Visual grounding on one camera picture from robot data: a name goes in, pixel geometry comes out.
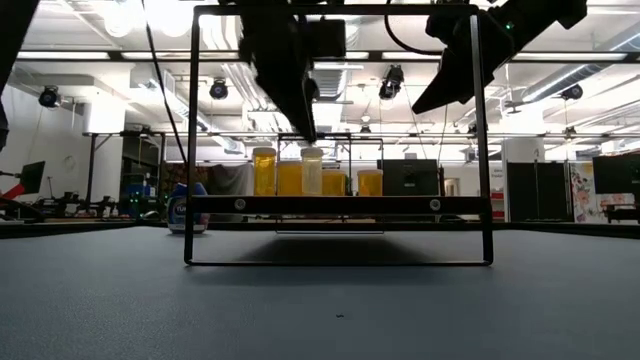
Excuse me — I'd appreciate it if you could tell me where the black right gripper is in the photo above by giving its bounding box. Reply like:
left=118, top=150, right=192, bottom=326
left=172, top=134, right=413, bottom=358
left=411, top=9, right=516, bottom=115

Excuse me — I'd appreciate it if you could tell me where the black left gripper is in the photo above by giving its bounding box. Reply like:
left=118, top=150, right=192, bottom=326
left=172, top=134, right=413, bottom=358
left=238, top=0, right=348, bottom=144

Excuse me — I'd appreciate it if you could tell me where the small pale yellow pill bottle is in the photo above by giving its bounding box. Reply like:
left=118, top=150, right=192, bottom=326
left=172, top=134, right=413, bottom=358
left=300, top=146, right=324, bottom=197

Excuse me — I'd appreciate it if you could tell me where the small amber pill bottle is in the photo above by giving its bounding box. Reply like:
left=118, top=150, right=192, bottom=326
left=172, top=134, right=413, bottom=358
left=251, top=146, right=277, bottom=197

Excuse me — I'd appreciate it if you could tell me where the blue-capped clear antacid bottle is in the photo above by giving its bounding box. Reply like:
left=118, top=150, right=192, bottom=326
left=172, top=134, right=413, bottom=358
left=166, top=182, right=211, bottom=235

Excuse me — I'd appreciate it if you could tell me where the grey cloth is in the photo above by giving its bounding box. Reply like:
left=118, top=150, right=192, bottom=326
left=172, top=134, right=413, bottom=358
left=207, top=163, right=254, bottom=196

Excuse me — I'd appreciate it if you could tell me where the wooden tray board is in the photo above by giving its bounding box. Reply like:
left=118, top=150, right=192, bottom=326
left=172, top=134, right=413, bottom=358
left=183, top=3, right=495, bottom=267

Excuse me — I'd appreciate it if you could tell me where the tall black cabinet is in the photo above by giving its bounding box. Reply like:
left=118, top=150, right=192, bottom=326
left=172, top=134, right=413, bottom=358
left=504, top=160, right=571, bottom=222

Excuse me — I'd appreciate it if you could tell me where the floral poster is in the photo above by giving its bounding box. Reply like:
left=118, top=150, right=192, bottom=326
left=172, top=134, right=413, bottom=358
left=569, top=160, right=596, bottom=224

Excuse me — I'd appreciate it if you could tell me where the blue equipment box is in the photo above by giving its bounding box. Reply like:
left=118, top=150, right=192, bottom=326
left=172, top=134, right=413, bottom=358
left=122, top=182, right=154, bottom=201

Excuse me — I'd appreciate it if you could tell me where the wide black monitor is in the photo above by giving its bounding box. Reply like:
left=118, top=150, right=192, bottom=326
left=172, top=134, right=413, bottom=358
left=592, top=153, right=640, bottom=196

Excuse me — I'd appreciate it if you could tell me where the black metal rack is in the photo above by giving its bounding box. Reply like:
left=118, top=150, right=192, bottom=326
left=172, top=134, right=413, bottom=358
left=85, top=130, right=167, bottom=206

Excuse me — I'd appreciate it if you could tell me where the small black table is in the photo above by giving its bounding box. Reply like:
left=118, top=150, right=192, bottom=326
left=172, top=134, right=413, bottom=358
left=602, top=202, right=640, bottom=224

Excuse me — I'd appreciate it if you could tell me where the blue table mat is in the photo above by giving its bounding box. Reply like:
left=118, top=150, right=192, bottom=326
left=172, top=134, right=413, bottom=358
left=0, top=225, right=640, bottom=360

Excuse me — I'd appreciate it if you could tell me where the small black monitor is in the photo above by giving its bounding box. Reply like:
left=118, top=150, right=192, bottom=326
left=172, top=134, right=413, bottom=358
left=18, top=160, right=46, bottom=196

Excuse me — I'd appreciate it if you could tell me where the red bar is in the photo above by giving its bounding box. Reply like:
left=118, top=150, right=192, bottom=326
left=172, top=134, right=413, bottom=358
left=0, top=183, right=26, bottom=201

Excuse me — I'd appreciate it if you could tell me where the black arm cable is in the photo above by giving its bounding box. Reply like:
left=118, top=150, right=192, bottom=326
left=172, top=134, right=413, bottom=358
left=142, top=0, right=190, bottom=164

